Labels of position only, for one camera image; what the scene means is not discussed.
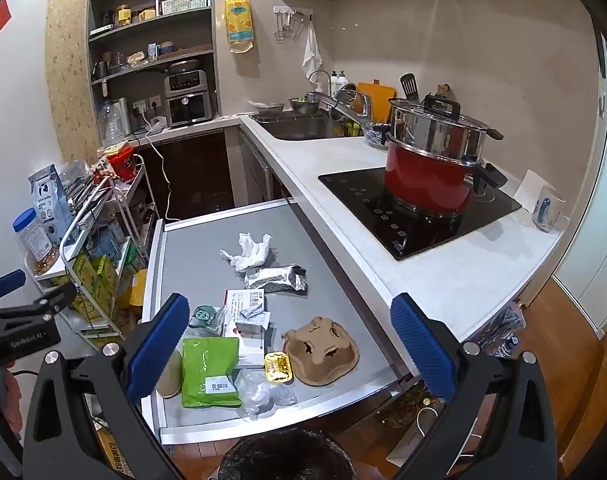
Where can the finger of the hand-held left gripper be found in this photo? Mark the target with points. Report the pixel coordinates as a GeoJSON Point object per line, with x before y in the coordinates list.
{"type": "Point", "coordinates": [5, 282]}
{"type": "Point", "coordinates": [48, 302]}

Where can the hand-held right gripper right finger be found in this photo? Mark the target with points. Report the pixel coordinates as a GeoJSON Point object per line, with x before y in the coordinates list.
{"type": "Point", "coordinates": [426, 350]}

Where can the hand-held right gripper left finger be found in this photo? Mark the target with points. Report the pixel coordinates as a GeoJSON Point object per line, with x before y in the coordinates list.
{"type": "Point", "coordinates": [156, 347]}

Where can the beige round lid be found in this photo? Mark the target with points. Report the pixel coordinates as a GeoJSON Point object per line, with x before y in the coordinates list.
{"type": "Point", "coordinates": [169, 380]}

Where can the green pouch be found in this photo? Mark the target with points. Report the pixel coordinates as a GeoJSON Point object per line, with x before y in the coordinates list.
{"type": "Point", "coordinates": [208, 360]}

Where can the green white snack packet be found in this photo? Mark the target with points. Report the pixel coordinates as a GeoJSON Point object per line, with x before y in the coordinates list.
{"type": "Point", "coordinates": [203, 316]}

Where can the brown pulp cup holder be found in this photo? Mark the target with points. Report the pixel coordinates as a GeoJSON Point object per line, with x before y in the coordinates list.
{"type": "Point", "coordinates": [344, 355]}

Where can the clear plastic bag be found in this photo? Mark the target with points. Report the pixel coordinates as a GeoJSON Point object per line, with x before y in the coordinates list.
{"type": "Point", "coordinates": [261, 395]}

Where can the yellow foil wrapper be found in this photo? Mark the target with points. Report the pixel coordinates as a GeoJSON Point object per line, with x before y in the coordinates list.
{"type": "Point", "coordinates": [279, 367]}

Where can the black lined trash bin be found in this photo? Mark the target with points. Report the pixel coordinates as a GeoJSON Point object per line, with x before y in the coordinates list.
{"type": "Point", "coordinates": [283, 455]}

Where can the person's left hand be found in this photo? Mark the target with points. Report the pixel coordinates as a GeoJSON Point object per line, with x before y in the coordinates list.
{"type": "Point", "coordinates": [12, 402]}

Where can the stack of yellow boxes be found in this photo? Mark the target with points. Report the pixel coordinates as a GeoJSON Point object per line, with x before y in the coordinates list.
{"type": "Point", "coordinates": [95, 285]}

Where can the blue lidded plastic jar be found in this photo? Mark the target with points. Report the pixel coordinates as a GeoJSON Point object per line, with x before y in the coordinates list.
{"type": "Point", "coordinates": [35, 240]}

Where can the white red printed carton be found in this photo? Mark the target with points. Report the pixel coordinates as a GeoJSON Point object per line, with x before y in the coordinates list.
{"type": "Point", "coordinates": [232, 300]}

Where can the blue white coffee bag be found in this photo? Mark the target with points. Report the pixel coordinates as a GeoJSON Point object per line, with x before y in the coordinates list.
{"type": "Point", "coordinates": [48, 200]}

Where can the small white blue sachet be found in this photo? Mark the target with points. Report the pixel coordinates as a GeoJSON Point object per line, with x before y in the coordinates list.
{"type": "Point", "coordinates": [256, 316]}

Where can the white rolling cart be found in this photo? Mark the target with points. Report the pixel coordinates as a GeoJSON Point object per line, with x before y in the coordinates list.
{"type": "Point", "coordinates": [128, 220]}

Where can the crumpled white tissue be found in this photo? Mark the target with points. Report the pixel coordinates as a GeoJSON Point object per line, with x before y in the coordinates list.
{"type": "Point", "coordinates": [248, 255]}

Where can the silver foil wrapper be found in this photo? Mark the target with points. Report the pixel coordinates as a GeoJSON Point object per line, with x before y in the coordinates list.
{"type": "Point", "coordinates": [278, 277]}

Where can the red noodle cup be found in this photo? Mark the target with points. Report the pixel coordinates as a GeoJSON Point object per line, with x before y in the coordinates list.
{"type": "Point", "coordinates": [123, 165]}

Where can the black induction cooktop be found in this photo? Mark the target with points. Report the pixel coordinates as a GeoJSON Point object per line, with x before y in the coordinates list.
{"type": "Point", "coordinates": [363, 200]}

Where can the red cooking pot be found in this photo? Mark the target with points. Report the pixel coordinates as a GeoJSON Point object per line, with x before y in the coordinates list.
{"type": "Point", "coordinates": [423, 180]}

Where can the white mug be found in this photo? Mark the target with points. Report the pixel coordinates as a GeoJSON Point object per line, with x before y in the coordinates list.
{"type": "Point", "coordinates": [548, 210]}

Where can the clear water pitcher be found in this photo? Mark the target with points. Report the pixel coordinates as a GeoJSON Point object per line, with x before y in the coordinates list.
{"type": "Point", "coordinates": [113, 122]}

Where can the white card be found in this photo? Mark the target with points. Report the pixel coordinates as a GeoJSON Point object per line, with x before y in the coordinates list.
{"type": "Point", "coordinates": [526, 185]}

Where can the steel steamer pot with lid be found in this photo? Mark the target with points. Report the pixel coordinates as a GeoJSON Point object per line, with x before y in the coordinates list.
{"type": "Point", "coordinates": [433, 135]}

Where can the white cabinet door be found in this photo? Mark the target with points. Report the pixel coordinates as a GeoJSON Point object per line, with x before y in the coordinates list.
{"type": "Point", "coordinates": [593, 210]}

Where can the blue patterned bowl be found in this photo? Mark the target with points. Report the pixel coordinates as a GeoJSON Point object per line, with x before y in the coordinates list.
{"type": "Point", "coordinates": [374, 135]}

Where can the silver double air fryer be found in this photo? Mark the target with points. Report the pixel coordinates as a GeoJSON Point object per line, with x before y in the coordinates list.
{"type": "Point", "coordinates": [186, 110]}

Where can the steel kitchen sink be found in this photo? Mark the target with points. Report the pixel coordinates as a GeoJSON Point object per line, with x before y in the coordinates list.
{"type": "Point", "coordinates": [298, 130]}

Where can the chrome kitchen faucet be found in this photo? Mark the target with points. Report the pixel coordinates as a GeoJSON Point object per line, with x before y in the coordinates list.
{"type": "Point", "coordinates": [353, 105]}

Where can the orange cutting board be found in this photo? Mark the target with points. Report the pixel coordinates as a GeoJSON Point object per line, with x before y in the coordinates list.
{"type": "Point", "coordinates": [378, 97]}

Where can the shallow steel dish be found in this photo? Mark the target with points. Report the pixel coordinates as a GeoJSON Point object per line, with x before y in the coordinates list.
{"type": "Point", "coordinates": [267, 108]}

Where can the black slotted spatula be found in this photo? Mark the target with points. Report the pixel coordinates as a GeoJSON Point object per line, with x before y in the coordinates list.
{"type": "Point", "coordinates": [409, 85]}

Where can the steel mixing bowl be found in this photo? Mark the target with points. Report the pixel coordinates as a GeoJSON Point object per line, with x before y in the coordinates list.
{"type": "Point", "coordinates": [304, 105]}

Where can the white soap bottle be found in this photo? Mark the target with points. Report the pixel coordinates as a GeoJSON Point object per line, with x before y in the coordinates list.
{"type": "Point", "coordinates": [343, 81]}
{"type": "Point", "coordinates": [334, 84]}

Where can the curved chrome tap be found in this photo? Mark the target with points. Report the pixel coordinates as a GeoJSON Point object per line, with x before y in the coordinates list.
{"type": "Point", "coordinates": [319, 74]}

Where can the white hanging towel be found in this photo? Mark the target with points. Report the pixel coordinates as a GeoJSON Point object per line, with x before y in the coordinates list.
{"type": "Point", "coordinates": [312, 52]}

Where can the white shelf basket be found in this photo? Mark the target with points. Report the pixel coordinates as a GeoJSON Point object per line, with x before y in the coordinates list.
{"type": "Point", "coordinates": [183, 4]}

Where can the yellow hanging package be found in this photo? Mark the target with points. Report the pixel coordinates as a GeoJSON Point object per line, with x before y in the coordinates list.
{"type": "Point", "coordinates": [239, 22]}

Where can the white wall socket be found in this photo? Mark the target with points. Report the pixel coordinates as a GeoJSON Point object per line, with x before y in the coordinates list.
{"type": "Point", "coordinates": [147, 104]}

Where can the grey wall shelf unit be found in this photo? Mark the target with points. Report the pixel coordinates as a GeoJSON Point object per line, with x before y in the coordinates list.
{"type": "Point", "coordinates": [133, 27]}

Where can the wall hook rack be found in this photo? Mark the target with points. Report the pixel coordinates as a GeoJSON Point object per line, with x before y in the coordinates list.
{"type": "Point", "coordinates": [288, 12]}

